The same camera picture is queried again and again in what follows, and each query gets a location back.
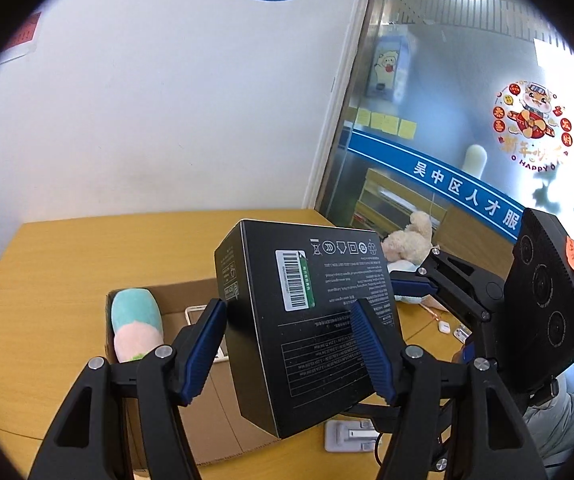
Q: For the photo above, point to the brown cardboard box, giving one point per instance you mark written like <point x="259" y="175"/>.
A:
<point x="217" y="410"/>

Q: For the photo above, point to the yellow sticky note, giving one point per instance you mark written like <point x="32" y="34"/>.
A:
<point x="392" y="124"/>
<point x="408" y="129"/>
<point x="363" y="116"/>
<point x="378" y="120"/>

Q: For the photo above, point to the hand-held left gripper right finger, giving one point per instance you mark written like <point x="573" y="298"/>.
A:
<point x="374" y="355"/>

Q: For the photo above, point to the cartoon poster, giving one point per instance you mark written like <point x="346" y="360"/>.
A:
<point x="388" y="65"/>

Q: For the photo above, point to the glass partition with blue band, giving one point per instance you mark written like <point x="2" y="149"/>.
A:
<point x="442" y="85"/>

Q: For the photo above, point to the black product box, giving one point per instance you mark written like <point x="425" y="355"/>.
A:
<point x="317" y="280"/>

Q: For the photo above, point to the beige plush bear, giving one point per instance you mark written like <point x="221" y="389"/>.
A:
<point x="407" y="245"/>

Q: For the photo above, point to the white charging dock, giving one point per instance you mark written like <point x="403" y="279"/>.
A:
<point x="339" y="435"/>

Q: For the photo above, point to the teal pink green plush toy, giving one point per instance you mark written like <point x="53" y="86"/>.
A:
<point x="134" y="315"/>

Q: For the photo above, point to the white phone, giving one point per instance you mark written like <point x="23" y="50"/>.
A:
<point x="197" y="316"/>

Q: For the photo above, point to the red wall notice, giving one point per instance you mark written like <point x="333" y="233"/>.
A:
<point x="19" y="37"/>

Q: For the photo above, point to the blue white plush dog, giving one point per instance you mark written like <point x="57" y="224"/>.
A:
<point x="407" y="299"/>

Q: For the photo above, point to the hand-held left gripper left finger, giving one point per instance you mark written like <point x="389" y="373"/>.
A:
<point x="202" y="355"/>

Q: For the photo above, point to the festive round window sticker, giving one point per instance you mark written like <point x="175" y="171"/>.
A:
<point x="532" y="120"/>

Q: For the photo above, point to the small white gadget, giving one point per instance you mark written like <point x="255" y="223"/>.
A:
<point x="463" y="332"/>

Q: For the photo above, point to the wooden desktop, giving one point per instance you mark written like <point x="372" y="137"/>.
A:
<point x="42" y="285"/>

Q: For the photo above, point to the person's grey trousers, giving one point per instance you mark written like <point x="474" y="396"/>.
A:
<point x="552" y="425"/>

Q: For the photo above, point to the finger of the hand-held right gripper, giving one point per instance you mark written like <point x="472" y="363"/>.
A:
<point x="367" y="412"/>
<point x="417" y="287"/>

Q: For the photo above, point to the white cylinder behind glass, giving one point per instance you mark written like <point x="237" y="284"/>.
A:
<point x="476" y="160"/>

